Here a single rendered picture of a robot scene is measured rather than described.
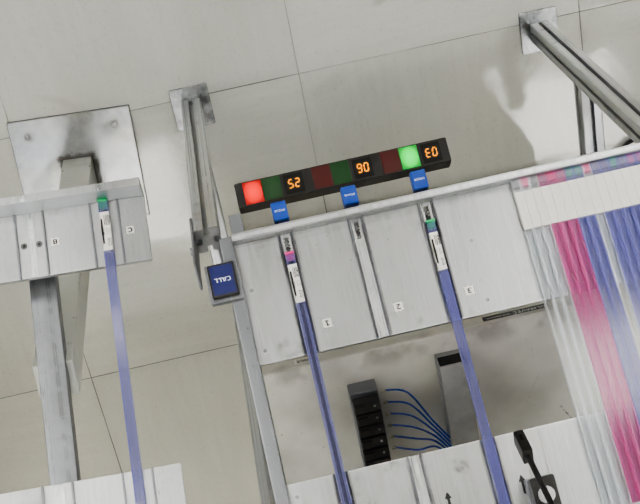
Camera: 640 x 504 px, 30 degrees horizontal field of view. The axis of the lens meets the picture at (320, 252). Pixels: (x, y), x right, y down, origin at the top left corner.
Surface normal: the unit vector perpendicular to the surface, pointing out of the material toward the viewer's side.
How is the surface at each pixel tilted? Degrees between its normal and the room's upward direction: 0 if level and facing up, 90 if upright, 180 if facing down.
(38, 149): 0
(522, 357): 0
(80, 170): 90
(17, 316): 0
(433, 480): 42
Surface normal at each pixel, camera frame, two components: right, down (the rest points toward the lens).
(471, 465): -0.02, -0.25
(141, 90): 0.14, 0.44
